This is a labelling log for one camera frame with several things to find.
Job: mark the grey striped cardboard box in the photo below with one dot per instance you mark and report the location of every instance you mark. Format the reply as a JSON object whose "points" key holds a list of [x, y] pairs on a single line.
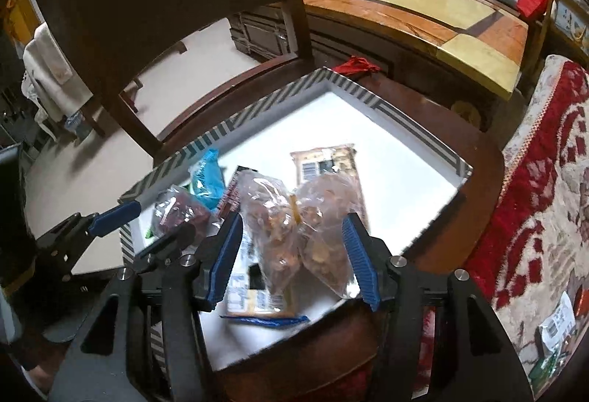
{"points": [[391, 162]]}

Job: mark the white printed snack packet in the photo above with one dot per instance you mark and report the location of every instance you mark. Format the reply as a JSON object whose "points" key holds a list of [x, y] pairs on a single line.
{"points": [[557, 323]]}

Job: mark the blue white snack packet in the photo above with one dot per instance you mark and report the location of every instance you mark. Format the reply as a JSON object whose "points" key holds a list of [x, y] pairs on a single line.
{"points": [[209, 181]]}

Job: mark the clear water bottle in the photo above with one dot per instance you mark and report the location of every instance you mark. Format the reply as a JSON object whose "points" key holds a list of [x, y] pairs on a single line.
{"points": [[74, 121]]}

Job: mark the clear bag of nuts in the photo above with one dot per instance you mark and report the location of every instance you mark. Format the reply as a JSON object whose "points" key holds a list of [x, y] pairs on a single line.
{"points": [[276, 236]]}

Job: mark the clear bag of red dates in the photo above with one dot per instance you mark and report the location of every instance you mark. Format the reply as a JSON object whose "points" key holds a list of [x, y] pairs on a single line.
{"points": [[177, 211]]}

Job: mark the small red pouch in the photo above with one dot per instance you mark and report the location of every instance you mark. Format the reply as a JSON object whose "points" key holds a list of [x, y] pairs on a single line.
{"points": [[354, 65]]}

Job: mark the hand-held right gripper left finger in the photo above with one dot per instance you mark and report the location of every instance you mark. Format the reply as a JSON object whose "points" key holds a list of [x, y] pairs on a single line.
{"points": [[225, 259]]}

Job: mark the wooden table yellow top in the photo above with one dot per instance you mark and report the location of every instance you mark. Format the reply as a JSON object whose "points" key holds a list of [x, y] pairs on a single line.
{"points": [[414, 1]]}

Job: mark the orange brown snack packet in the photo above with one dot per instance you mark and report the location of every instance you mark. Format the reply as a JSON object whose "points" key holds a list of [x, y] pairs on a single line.
{"points": [[322, 162]]}

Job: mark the wooden display cabinet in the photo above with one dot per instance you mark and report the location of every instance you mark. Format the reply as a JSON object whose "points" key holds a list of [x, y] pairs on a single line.
{"points": [[570, 11]]}

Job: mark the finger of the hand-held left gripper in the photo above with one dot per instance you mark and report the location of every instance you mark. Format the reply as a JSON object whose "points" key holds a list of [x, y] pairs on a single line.
{"points": [[115, 217], [170, 241]]}

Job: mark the blue-ended snack packet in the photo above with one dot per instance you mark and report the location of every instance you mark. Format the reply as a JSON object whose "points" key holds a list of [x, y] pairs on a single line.
{"points": [[244, 296]]}

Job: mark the red beige patterned blanket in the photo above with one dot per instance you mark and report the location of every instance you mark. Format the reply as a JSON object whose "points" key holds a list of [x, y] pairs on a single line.
{"points": [[543, 199]]}

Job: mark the brown bar snack packet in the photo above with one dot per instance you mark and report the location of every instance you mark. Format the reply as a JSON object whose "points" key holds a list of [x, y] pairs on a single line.
{"points": [[230, 199]]}

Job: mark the white towel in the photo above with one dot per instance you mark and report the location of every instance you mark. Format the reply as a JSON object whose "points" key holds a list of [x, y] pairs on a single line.
{"points": [[50, 70]]}

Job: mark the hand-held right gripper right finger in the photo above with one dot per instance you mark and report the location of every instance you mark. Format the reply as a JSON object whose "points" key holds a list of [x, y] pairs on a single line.
{"points": [[361, 264]]}

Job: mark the green snack packet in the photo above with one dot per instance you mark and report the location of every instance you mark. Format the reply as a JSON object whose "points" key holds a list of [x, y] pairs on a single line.
{"points": [[545, 372]]}

